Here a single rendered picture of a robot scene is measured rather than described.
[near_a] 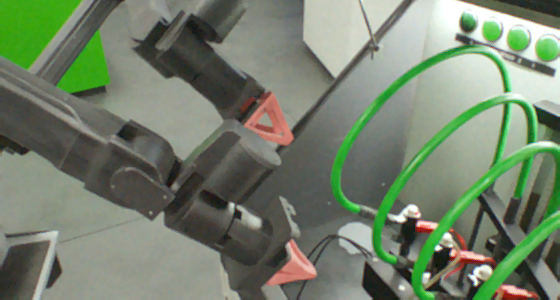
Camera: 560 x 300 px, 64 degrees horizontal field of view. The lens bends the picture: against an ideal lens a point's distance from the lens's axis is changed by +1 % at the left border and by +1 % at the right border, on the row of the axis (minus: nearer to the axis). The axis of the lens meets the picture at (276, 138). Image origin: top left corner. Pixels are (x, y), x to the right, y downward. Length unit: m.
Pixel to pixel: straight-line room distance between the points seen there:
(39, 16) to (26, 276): 3.01
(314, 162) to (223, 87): 0.56
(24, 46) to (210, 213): 3.45
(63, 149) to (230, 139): 0.15
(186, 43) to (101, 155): 0.19
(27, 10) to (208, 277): 2.41
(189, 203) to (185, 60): 0.19
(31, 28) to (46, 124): 3.37
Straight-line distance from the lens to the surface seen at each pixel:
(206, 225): 0.46
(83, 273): 2.41
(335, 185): 0.68
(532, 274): 0.86
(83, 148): 0.44
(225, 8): 0.58
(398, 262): 0.75
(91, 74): 4.00
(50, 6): 3.80
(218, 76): 0.57
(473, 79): 1.06
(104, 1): 1.02
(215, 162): 0.43
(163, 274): 2.29
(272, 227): 0.50
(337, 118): 1.06
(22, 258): 0.98
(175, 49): 0.56
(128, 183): 0.43
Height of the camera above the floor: 1.66
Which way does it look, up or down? 31 degrees down
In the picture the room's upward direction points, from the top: straight up
